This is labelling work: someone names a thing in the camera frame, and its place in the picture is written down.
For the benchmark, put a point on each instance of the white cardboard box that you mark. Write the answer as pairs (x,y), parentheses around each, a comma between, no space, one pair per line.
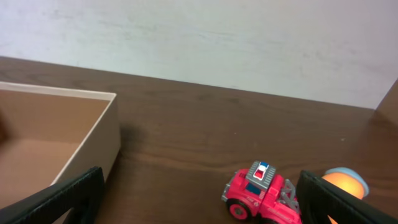
(49,135)

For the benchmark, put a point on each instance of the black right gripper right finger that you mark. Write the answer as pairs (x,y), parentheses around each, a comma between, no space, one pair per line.
(320,201)

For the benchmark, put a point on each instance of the orange rubber duck toy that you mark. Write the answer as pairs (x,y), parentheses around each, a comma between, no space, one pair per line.
(347,180)

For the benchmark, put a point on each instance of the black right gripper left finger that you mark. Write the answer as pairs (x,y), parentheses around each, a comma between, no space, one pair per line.
(80,197)

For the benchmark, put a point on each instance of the red toy fire truck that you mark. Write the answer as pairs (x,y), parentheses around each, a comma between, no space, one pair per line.
(261,192)

